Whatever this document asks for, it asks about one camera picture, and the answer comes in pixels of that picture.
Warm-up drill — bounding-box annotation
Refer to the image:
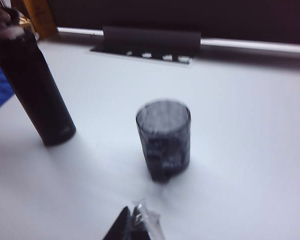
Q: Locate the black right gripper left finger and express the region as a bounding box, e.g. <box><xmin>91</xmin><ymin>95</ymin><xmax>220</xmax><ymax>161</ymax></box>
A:
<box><xmin>101</xmin><ymin>205</ymin><xmax>134</xmax><ymax>240</ymax></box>

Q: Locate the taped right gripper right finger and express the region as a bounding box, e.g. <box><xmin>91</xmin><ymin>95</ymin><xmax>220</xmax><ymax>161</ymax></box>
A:
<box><xmin>131</xmin><ymin>197</ymin><xmax>166</xmax><ymax>240</ymax></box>

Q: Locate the black thermos with flip lid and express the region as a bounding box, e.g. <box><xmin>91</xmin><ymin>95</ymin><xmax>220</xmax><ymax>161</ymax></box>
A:
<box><xmin>0</xmin><ymin>0</ymin><xmax>77</xmax><ymax>147</ymax></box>

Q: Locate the dark textured glass mug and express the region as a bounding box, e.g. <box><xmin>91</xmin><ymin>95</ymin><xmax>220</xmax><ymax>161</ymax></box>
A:
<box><xmin>135</xmin><ymin>98</ymin><xmax>192</xmax><ymax>183</ymax></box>

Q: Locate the grey desk partition panel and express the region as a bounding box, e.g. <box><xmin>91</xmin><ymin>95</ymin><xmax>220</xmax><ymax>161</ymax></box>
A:
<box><xmin>46</xmin><ymin>0</ymin><xmax>300</xmax><ymax>46</ymax></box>

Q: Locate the yellow paper bag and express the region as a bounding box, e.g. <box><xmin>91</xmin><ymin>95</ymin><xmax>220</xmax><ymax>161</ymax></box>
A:
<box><xmin>19</xmin><ymin>0</ymin><xmax>59</xmax><ymax>40</ymax></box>

